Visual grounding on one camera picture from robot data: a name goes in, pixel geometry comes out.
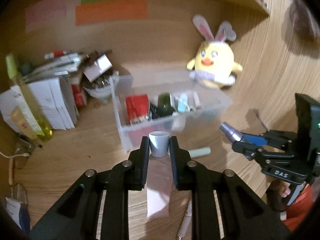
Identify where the yellow green spray bottle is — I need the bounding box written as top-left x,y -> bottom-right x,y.
5,54 -> 53,141

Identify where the red box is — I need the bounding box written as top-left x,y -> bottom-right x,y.
125,94 -> 150,125

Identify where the white patterned pen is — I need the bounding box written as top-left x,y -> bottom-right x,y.
177,200 -> 192,240

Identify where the white folded paper box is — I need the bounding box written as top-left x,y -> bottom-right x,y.
0,76 -> 80,133

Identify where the stack of papers and books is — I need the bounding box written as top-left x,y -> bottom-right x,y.
23,53 -> 89,83

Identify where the pale green tube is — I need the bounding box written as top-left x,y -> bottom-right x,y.
188,147 -> 211,159

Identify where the dark green jar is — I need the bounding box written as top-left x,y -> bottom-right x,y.
157,93 -> 175,117

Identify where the small white cardboard box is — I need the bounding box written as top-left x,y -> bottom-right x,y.
84,54 -> 112,82

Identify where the person's right hand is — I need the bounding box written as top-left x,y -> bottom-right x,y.
269,179 -> 291,198

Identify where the orange paper note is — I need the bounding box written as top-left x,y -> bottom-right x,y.
75,0 -> 148,26

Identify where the white red lip tube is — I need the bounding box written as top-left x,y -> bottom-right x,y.
193,92 -> 202,110

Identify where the white charging cable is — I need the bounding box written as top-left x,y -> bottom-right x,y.
0,151 -> 30,188

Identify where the white bowl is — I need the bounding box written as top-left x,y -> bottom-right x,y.
83,72 -> 119,104

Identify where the yellow chick plush toy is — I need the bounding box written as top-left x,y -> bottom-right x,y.
187,15 -> 243,88

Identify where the light teal bottle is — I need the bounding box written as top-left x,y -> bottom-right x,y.
177,93 -> 189,113

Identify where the pink paper note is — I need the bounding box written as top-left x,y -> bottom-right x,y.
25,0 -> 67,33

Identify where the clear plastic storage bin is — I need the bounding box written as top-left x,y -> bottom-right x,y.
111,71 -> 232,153

